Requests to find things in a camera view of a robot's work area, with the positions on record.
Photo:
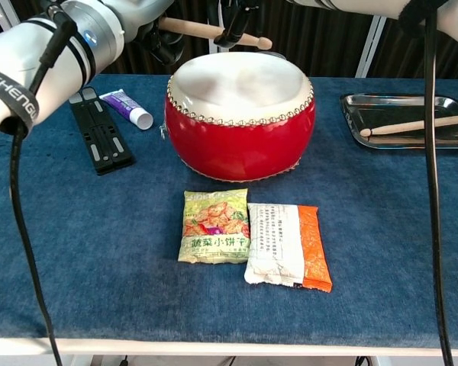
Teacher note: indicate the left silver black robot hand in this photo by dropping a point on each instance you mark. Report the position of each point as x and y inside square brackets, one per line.
[168, 45]

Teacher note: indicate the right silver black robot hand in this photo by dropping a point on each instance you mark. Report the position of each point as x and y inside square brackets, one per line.
[234, 19]

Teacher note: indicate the wooden drumstick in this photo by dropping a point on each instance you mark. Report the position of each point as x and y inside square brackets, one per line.
[404, 126]
[198, 29]

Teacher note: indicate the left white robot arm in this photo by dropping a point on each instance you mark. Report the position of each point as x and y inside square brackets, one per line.
[80, 34]

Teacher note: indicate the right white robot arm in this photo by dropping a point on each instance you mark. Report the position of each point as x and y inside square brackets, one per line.
[366, 5]

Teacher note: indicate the red drum with white skin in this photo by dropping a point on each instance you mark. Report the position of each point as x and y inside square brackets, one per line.
[236, 141]

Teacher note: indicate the stainless steel tray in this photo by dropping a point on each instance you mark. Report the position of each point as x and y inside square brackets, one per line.
[385, 108]

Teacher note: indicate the purple white tube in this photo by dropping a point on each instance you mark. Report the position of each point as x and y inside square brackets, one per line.
[124, 104]

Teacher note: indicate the black pleated curtain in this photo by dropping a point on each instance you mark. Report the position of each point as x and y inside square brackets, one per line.
[309, 45]

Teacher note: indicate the black folding stand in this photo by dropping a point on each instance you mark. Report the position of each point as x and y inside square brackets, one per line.
[103, 141]

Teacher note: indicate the green snack packet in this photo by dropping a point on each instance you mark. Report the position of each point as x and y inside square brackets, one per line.
[213, 228]

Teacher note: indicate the blue table cloth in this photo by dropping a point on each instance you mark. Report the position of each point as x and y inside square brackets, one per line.
[80, 228]

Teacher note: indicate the white orange snack packet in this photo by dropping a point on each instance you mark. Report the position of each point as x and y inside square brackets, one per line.
[278, 248]

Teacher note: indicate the white metal frame post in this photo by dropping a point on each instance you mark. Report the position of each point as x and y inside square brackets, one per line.
[370, 49]

